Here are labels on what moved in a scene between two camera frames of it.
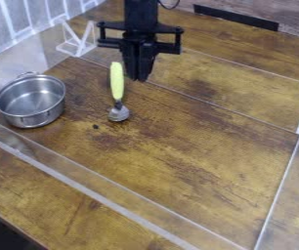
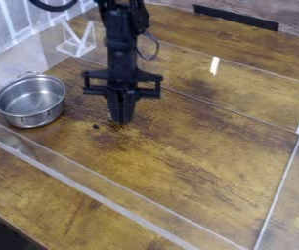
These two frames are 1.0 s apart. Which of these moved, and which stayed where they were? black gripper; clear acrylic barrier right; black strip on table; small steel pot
Moved: black gripper
Stayed: black strip on table; small steel pot; clear acrylic barrier right
